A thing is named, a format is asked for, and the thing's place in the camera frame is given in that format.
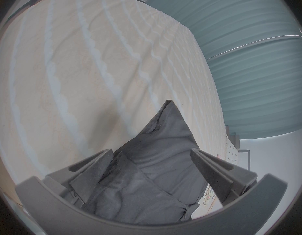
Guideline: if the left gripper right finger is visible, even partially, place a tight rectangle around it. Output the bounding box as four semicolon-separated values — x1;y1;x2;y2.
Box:
191;148;258;204

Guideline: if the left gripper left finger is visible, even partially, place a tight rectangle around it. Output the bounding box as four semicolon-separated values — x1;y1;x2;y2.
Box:
43;149;114;204

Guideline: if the black garment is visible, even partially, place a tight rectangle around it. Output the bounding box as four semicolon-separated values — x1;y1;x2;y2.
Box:
83;100;215;225

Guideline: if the bed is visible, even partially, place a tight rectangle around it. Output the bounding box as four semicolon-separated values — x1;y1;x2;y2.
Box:
0;0;239;205

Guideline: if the white printed pyjama garment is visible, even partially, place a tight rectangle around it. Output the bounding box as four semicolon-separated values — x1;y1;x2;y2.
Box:
194;184;225;215

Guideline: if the white printed pillow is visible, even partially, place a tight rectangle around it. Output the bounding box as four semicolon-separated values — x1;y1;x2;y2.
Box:
225;141;240;168

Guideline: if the grey bedside table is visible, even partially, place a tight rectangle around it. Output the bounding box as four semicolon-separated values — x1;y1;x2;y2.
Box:
226;126;251;172

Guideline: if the blue-green curtain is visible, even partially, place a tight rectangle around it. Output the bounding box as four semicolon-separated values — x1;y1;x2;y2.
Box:
207;37;302;140
146;0;302;59

